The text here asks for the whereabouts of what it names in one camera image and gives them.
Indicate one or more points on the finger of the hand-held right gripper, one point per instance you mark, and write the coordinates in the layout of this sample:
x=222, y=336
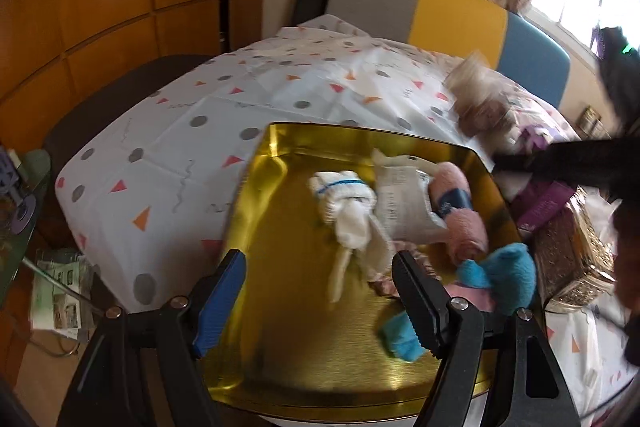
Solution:
x=565, y=167

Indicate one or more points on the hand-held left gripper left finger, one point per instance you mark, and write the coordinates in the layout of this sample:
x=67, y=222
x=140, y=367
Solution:
x=220, y=302

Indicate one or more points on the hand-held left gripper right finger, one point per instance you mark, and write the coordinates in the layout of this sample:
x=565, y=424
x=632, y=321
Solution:
x=420, y=307

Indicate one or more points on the pink cloth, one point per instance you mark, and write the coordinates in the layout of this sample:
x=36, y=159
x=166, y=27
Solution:
x=465, y=294

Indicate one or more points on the pink satin scrunchie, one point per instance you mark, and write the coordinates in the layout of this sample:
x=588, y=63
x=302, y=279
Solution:
x=425, y=259

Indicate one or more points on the pink towel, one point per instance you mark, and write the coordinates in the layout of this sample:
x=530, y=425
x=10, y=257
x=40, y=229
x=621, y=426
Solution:
x=460, y=232

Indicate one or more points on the gold metal tray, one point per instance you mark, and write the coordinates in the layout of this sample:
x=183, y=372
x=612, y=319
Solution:
x=300, y=332

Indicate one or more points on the blue fuzzy sock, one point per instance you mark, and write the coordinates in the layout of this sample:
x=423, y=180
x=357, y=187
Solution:
x=510, y=277

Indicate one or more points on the white printed pouch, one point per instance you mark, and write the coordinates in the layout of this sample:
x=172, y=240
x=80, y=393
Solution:
x=400, y=207

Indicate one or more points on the white knotted sock blue stripe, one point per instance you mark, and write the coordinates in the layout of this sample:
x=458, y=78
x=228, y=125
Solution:
x=345, y=217

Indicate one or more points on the purple tissue box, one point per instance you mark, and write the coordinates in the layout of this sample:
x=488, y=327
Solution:
x=540, y=207

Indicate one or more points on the group of cosmetic boxes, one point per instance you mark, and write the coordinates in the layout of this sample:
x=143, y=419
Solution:
x=591, y=117

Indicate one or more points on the ornate gold tissue box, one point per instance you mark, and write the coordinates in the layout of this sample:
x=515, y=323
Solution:
x=570, y=257

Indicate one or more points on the stack of papers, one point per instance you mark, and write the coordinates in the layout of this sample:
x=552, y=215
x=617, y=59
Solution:
x=60, y=287

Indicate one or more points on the grey yellow blue headboard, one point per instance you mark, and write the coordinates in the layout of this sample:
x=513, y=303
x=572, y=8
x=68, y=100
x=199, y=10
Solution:
x=450, y=12

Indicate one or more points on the printed white bed sheet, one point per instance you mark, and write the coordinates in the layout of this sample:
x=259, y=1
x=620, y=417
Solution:
x=200, y=107

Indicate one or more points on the glass side table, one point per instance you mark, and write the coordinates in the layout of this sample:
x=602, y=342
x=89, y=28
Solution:
x=35, y=167

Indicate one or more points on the grey lattice object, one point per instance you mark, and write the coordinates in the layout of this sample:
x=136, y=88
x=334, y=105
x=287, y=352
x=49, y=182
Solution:
x=9, y=169

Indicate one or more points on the dark bed frame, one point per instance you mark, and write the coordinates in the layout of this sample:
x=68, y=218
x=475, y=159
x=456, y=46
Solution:
x=100, y=107

